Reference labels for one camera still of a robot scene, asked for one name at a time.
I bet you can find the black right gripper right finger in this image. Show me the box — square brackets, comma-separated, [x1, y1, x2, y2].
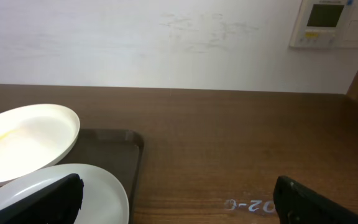
[273, 175, 358, 224]

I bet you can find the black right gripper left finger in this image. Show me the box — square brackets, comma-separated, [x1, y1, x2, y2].
[0, 174, 84, 224]

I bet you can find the cream white plate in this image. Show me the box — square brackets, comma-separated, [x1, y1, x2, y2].
[0, 104, 81, 186]

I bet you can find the brown serving tray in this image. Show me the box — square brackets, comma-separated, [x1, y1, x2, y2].
[0, 128, 145, 224]

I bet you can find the light blue plate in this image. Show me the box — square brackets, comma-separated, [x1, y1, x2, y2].
[0, 164, 129, 224]

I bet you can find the white wall control panel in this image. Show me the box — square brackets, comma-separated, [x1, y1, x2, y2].
[289, 0, 358, 49]

